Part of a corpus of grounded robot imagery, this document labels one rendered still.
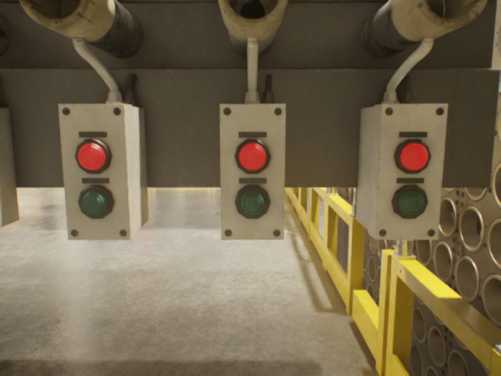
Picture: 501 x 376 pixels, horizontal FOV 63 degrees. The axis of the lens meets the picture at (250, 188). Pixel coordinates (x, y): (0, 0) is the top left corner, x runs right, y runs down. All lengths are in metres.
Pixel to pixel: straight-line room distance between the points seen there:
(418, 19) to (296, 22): 0.20
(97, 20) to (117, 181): 0.16
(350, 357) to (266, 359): 0.27
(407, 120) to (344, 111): 0.10
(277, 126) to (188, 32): 0.20
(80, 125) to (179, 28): 0.19
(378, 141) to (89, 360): 1.23
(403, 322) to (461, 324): 0.37
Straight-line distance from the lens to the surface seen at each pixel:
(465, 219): 2.66
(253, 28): 0.39
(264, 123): 0.44
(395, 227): 0.49
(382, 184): 0.47
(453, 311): 0.90
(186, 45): 0.58
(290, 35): 0.58
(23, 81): 0.61
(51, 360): 1.55
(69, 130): 0.48
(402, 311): 1.22
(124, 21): 0.51
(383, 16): 0.51
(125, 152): 0.46
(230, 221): 0.46
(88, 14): 0.42
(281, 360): 1.42
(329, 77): 0.55
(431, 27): 0.43
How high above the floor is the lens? 0.75
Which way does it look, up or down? 9 degrees down
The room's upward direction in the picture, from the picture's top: straight up
